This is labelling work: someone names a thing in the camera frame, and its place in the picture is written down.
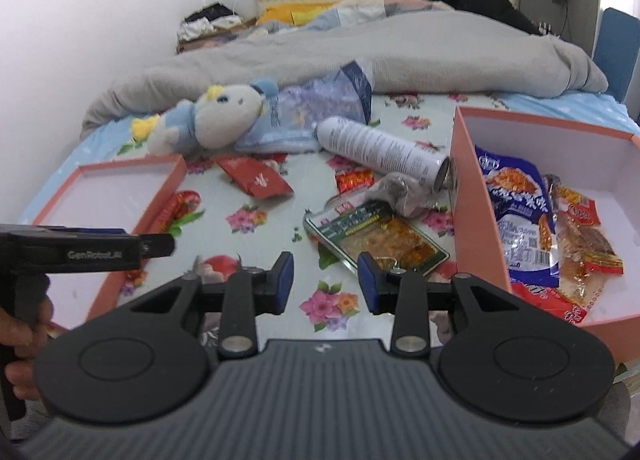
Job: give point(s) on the patchwork quilt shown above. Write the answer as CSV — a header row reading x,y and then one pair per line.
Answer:
x,y
360,10

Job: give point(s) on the blue snack packet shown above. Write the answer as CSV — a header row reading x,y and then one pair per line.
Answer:
x,y
515,200

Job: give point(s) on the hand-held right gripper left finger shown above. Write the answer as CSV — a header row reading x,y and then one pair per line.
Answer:
x,y
284,280

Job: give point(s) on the person's left hand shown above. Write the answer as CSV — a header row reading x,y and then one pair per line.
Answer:
x,y
25,335

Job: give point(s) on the pink box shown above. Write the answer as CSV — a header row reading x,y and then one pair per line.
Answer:
x,y
575,160

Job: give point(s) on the blue white plush toy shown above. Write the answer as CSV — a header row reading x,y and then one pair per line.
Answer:
x,y
220,115

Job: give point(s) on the yellow pillow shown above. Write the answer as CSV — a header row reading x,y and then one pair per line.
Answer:
x,y
280,14

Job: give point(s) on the black clothes pile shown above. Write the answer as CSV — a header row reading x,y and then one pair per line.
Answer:
x,y
210,11

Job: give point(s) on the pink box lid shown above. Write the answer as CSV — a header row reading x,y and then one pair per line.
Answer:
x,y
100,200

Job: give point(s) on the white cloth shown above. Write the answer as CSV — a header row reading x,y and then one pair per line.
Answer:
x,y
195,29

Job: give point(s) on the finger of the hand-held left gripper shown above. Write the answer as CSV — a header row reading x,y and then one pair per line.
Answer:
x,y
157,245

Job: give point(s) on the red clear snack packet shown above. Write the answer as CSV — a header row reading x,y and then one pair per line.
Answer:
x,y
585,250

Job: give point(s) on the red yellow snack packet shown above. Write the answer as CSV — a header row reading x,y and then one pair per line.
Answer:
x,y
352,181

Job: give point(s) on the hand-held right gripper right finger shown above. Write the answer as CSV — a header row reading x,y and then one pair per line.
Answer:
x,y
367,282

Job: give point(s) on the grey duvet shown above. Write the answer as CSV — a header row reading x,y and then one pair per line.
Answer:
x,y
425,55

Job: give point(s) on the dark brown snack packet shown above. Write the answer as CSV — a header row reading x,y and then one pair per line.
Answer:
x,y
549,220

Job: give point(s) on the white spray can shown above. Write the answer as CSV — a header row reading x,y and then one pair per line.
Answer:
x,y
375,145

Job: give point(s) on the cardboard box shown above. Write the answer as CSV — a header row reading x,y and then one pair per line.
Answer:
x,y
200,43

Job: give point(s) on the blue printed plastic bag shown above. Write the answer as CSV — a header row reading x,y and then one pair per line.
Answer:
x,y
310,105

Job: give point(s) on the blue floral bedsheet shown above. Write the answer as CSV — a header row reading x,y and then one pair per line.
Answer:
x,y
310,178

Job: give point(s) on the blue chair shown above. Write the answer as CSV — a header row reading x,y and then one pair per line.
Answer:
x,y
617,50

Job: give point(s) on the small red packet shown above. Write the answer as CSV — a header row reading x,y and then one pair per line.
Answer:
x,y
255,178

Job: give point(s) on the green label snack packet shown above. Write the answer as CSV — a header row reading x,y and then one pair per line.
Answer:
x,y
380,235

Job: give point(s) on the red foil snack packet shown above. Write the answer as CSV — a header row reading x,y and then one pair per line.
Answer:
x,y
177,207

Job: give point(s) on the grey packet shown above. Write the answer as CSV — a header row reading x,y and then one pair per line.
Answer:
x,y
400,192

